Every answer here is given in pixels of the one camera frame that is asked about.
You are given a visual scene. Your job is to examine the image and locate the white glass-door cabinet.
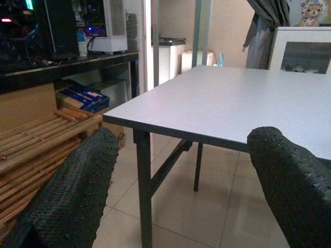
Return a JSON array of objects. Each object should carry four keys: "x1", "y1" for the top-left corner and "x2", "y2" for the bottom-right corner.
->
[{"x1": 267, "y1": 25, "x2": 331, "y2": 75}]

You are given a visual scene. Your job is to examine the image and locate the plush bear toy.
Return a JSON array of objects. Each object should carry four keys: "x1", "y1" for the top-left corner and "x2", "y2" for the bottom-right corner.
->
[{"x1": 298, "y1": 0, "x2": 329, "y2": 27}]

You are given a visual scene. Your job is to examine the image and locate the grey curtain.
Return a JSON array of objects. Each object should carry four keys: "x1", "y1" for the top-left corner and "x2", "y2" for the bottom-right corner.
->
[{"x1": 243, "y1": 0, "x2": 290, "y2": 69}]

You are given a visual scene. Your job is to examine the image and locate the grey folding table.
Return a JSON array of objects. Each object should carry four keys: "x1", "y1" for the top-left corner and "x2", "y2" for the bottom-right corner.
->
[{"x1": 102, "y1": 65, "x2": 331, "y2": 248}]

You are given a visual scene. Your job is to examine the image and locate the white appliance with dark top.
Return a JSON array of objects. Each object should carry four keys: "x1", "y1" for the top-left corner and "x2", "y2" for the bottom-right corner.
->
[{"x1": 152, "y1": 37, "x2": 187, "y2": 86}]

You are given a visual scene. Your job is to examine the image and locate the white computer case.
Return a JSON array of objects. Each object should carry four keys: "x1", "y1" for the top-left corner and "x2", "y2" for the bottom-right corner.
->
[{"x1": 89, "y1": 0, "x2": 129, "y2": 54}]

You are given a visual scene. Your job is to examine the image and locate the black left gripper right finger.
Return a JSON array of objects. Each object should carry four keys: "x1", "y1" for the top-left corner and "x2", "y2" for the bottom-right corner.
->
[{"x1": 247, "y1": 126, "x2": 331, "y2": 248}]

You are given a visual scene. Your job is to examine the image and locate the black shelf unit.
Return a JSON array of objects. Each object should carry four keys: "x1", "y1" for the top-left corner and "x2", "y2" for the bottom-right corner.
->
[{"x1": 0, "y1": 50, "x2": 140, "y2": 99}]

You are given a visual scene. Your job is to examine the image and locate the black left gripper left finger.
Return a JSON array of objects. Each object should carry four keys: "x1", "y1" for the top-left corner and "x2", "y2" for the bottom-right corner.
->
[{"x1": 0, "y1": 128, "x2": 120, "y2": 248}]

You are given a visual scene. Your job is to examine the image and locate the blue printed box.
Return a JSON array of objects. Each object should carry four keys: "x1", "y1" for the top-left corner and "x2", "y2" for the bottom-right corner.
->
[{"x1": 58, "y1": 82, "x2": 111, "y2": 113}]

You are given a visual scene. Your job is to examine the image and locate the white door frame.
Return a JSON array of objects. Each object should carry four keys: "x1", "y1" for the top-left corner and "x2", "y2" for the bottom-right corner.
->
[{"x1": 138, "y1": 0, "x2": 161, "y2": 94}]

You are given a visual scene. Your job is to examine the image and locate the wooden slatted rack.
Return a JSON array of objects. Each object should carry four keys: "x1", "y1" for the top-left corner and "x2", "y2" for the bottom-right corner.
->
[{"x1": 0, "y1": 107, "x2": 104, "y2": 233}]

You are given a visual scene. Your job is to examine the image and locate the large brown cardboard box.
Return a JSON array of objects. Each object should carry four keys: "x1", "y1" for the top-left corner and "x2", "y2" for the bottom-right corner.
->
[{"x1": 0, "y1": 82, "x2": 57, "y2": 130}]

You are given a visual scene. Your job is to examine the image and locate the black computer case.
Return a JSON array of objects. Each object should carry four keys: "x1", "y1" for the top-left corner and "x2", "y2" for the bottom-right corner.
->
[{"x1": 36, "y1": 0, "x2": 80, "y2": 59}]

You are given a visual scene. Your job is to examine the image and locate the small white bottle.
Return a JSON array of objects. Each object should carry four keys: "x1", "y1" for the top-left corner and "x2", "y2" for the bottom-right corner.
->
[{"x1": 77, "y1": 30, "x2": 88, "y2": 57}]

